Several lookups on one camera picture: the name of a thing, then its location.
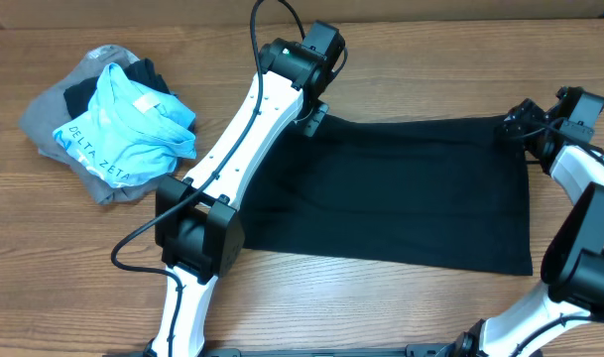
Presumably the black t-shirt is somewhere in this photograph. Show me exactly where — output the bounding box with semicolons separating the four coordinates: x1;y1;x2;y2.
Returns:
240;116;533;276

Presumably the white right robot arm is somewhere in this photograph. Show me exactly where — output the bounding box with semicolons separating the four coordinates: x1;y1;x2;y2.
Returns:
440;87;604;357

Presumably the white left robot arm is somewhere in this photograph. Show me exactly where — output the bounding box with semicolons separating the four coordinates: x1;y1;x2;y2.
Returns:
144;38;347;356

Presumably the light blue printed t-shirt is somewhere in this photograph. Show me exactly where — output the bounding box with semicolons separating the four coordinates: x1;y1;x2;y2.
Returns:
53;62;196;188

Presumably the black garment in pile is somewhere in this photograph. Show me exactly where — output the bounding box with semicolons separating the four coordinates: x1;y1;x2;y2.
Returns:
63;59;171;119

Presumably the grey folded garment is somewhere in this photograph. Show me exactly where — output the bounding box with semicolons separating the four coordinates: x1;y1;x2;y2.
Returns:
19;45;161;205

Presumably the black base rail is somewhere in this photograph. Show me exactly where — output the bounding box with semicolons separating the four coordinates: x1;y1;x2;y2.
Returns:
102;342;461;357

